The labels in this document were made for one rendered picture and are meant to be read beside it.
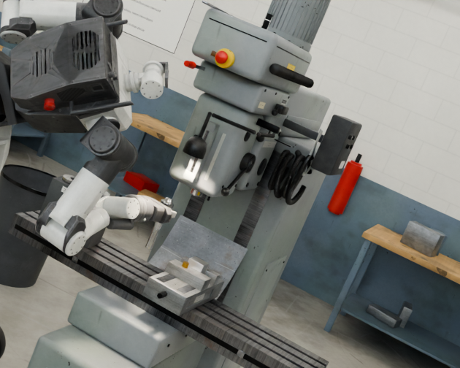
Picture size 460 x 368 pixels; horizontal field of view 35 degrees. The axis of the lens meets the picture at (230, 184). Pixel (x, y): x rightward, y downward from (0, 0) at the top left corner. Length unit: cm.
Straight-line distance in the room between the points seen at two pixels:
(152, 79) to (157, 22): 531
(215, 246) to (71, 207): 102
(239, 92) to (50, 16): 63
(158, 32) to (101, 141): 542
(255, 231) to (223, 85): 73
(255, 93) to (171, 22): 503
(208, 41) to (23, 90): 61
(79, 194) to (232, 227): 102
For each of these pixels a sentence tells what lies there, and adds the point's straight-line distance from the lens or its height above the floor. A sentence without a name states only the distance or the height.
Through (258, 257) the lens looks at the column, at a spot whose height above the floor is 109.
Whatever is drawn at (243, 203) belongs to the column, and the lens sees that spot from 287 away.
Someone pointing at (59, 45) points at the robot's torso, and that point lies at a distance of 206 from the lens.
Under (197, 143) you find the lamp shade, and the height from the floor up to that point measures 148.
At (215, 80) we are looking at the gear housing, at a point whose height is 168.
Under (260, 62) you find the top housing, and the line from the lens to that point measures 225.
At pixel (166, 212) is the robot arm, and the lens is 237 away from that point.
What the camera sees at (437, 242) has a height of 102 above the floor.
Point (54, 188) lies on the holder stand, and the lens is 269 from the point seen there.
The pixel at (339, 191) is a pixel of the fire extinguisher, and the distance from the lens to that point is 653.
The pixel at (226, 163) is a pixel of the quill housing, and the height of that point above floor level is 144.
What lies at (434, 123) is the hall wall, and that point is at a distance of 657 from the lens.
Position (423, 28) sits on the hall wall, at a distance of 667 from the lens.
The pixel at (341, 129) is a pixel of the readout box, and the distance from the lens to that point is 259.
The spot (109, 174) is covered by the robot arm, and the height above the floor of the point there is 135.
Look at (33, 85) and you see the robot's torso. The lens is 205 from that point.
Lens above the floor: 180
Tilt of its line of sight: 10 degrees down
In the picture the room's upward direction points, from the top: 23 degrees clockwise
